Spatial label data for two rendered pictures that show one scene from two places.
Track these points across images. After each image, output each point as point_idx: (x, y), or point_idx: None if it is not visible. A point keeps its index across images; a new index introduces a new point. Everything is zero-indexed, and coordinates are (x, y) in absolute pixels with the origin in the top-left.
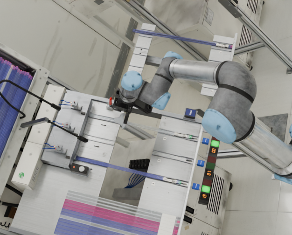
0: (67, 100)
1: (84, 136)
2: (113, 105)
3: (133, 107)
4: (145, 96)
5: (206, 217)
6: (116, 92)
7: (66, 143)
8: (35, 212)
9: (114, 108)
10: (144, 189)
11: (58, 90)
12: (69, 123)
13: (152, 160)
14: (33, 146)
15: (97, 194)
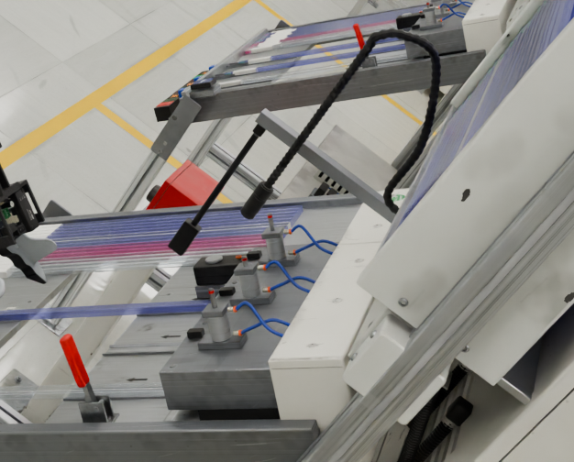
0: (259, 352)
1: None
2: (26, 180)
3: (2, 424)
4: None
5: None
6: None
7: (263, 276)
8: None
9: (35, 214)
10: (40, 298)
11: (295, 349)
12: (237, 269)
13: None
14: (370, 237)
15: (180, 270)
